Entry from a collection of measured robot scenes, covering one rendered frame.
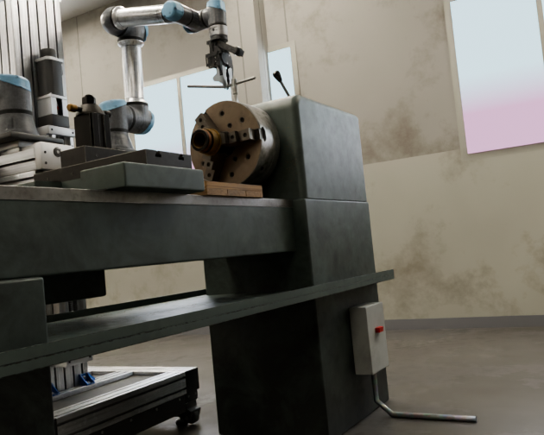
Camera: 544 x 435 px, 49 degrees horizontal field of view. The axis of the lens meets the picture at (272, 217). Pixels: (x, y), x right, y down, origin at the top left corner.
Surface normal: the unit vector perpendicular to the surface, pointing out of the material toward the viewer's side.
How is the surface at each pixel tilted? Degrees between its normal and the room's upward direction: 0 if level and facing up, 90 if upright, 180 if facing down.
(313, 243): 90
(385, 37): 90
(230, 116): 90
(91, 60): 90
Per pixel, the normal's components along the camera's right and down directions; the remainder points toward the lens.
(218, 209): 0.85, -0.11
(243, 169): -0.51, 0.00
